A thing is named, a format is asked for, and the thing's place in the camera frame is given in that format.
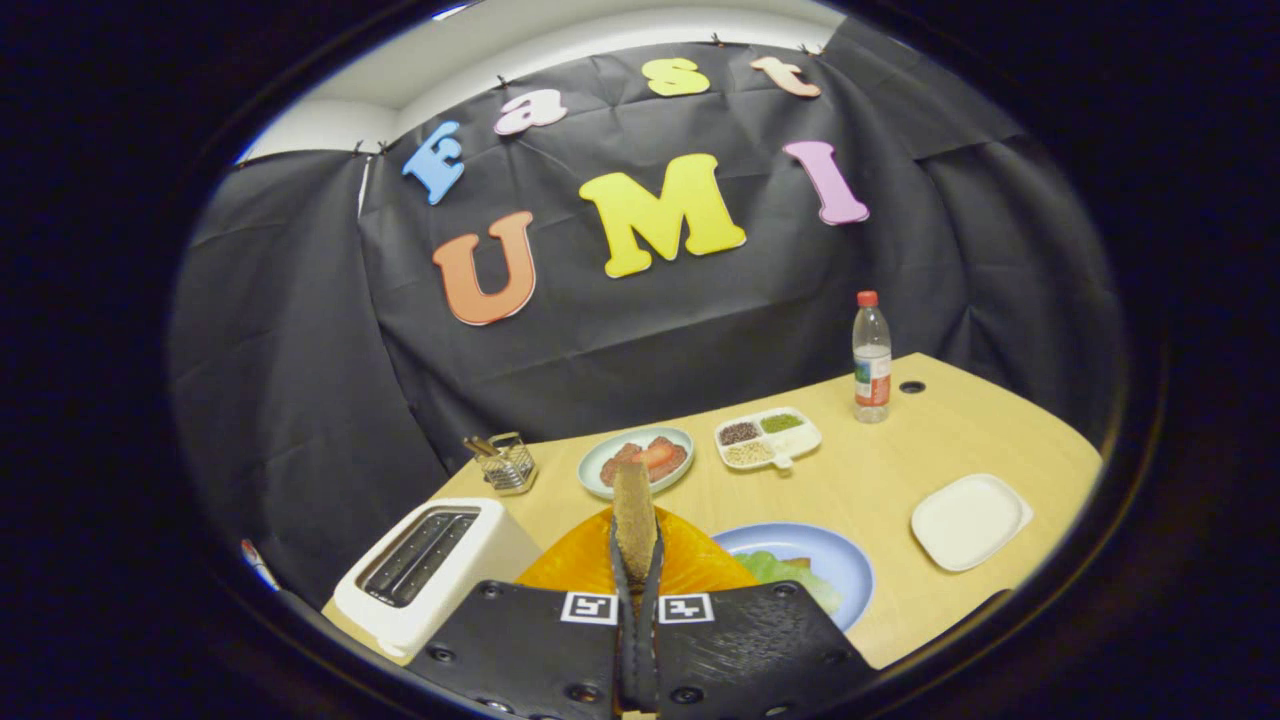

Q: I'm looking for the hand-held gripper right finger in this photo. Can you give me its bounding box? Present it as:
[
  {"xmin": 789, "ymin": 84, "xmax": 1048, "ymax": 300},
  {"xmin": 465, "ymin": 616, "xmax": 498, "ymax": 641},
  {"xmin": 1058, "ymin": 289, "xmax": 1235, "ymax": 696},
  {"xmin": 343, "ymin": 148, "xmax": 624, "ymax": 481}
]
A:
[{"xmin": 640, "ymin": 507, "xmax": 876, "ymax": 720}]

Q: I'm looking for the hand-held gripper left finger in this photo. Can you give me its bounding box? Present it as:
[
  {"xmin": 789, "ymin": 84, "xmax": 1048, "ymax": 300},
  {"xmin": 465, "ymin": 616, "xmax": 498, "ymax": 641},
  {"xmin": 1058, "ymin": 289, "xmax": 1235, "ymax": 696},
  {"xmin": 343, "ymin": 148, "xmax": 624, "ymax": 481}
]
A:
[{"xmin": 408, "ymin": 507, "xmax": 641, "ymax": 720}]

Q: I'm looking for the brown bread slice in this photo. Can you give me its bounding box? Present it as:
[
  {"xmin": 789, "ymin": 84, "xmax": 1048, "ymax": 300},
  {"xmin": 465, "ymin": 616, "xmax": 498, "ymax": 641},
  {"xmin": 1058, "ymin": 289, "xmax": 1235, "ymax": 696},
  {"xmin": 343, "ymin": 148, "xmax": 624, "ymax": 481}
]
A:
[{"xmin": 612, "ymin": 460, "xmax": 659, "ymax": 591}]

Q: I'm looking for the green lettuce leaf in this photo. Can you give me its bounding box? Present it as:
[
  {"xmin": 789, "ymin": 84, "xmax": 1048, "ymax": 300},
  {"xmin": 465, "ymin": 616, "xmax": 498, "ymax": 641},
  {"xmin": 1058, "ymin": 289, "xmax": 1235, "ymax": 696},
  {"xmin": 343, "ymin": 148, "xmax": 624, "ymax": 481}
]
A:
[{"xmin": 738, "ymin": 550, "xmax": 843, "ymax": 613}]

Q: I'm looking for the brown meat slice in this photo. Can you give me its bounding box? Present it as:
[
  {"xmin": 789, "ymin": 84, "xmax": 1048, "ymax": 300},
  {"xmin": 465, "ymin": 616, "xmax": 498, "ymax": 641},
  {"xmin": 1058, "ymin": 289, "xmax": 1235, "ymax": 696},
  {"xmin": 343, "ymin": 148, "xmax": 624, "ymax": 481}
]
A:
[
  {"xmin": 598, "ymin": 443, "xmax": 643, "ymax": 488},
  {"xmin": 645, "ymin": 436, "xmax": 689, "ymax": 483}
]

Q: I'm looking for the pale green plate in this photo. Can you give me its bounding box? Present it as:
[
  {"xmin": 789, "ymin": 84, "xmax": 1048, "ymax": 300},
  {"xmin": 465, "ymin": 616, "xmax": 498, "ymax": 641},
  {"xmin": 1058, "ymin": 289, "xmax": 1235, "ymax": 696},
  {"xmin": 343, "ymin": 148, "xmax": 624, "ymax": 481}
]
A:
[{"xmin": 578, "ymin": 427, "xmax": 695, "ymax": 500}]

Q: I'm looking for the white toaster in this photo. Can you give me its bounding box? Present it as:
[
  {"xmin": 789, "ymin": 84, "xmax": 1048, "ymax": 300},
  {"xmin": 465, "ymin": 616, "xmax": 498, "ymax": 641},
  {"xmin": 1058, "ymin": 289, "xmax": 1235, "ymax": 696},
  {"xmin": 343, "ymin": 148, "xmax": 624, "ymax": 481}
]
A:
[{"xmin": 332, "ymin": 498, "xmax": 543, "ymax": 663}]

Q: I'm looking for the light blue plate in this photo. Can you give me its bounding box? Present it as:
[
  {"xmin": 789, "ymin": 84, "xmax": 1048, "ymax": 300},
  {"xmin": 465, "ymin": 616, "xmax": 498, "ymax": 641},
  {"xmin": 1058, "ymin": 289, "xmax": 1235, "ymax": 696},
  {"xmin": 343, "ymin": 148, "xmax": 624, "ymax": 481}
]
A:
[{"xmin": 712, "ymin": 522, "xmax": 875, "ymax": 633}]

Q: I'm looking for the white divided condiment tray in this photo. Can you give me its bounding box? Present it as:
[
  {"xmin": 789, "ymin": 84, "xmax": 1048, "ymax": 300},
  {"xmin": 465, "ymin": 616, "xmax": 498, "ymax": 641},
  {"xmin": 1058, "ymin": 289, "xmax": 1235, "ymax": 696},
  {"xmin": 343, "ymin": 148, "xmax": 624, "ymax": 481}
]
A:
[{"xmin": 714, "ymin": 407, "xmax": 823, "ymax": 471}]

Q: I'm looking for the black backdrop cloth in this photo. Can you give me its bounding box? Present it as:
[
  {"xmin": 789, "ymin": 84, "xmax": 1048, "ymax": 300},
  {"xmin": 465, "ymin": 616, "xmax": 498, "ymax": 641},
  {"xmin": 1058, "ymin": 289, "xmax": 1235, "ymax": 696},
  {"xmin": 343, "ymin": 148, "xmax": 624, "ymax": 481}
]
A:
[{"xmin": 165, "ymin": 15, "xmax": 1126, "ymax": 611}]

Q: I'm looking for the small white square plate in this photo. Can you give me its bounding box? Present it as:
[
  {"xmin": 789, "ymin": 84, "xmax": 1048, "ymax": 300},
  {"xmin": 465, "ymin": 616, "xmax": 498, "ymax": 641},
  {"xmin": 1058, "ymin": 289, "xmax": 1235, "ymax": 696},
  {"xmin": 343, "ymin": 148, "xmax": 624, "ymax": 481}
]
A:
[{"xmin": 910, "ymin": 473, "xmax": 1035, "ymax": 573}]

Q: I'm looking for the clear water bottle red cap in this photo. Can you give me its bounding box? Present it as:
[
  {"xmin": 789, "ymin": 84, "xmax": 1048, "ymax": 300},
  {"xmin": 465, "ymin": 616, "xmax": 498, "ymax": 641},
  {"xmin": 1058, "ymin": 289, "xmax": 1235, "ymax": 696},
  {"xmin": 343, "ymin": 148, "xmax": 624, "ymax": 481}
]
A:
[{"xmin": 852, "ymin": 291, "xmax": 893, "ymax": 424}]

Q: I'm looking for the white red blue object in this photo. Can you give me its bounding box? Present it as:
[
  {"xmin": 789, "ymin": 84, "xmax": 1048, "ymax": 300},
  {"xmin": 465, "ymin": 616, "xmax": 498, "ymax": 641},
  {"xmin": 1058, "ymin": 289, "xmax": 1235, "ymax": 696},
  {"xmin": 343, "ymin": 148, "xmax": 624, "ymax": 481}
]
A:
[{"xmin": 240, "ymin": 540, "xmax": 283, "ymax": 593}]

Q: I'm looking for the wire utensil holder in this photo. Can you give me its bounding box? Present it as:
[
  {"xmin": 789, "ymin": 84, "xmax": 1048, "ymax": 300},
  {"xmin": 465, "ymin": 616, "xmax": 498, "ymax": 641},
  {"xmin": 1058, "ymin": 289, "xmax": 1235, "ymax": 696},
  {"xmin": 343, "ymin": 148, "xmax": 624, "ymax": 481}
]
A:
[{"xmin": 463, "ymin": 432, "xmax": 538, "ymax": 497}]

